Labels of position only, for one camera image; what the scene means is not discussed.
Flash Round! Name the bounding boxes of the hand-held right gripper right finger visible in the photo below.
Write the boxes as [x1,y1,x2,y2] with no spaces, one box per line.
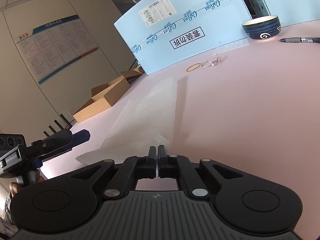
[158,145,247,200]

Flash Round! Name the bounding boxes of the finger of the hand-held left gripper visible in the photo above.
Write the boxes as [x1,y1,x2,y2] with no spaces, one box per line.
[41,129,91,157]

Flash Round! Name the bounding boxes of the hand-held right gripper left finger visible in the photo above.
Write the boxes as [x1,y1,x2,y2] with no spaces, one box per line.
[71,146,158,200]

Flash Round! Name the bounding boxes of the white translucent shopping bag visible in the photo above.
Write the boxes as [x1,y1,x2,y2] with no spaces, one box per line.
[76,76,179,166]

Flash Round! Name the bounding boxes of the white pearl hair tie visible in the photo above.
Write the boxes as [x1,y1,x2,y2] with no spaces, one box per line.
[200,53,222,68]

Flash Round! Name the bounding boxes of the person's left forearm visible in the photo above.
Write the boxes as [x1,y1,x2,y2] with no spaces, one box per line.
[2,192,19,230]

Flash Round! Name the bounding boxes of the person's left hand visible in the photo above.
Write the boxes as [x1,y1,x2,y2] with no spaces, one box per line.
[9,175,47,198]

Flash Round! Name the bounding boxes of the open brown cardboard box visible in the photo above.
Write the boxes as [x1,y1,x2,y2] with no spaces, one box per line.
[72,67,144,123]

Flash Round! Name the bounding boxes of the light blue carton with label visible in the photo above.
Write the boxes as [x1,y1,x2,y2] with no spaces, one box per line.
[114,0,253,75]

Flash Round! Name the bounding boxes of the window blind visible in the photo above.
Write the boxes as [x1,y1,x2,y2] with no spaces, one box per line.
[105,0,138,13]

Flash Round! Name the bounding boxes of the dark blue ceramic bowl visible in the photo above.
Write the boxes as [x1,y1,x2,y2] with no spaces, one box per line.
[241,15,282,40]

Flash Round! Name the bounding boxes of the grey pen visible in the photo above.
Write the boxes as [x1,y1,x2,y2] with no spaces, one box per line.
[279,37,320,44]

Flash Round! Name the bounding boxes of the wall poster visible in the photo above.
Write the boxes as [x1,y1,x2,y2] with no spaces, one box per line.
[14,14,99,85]

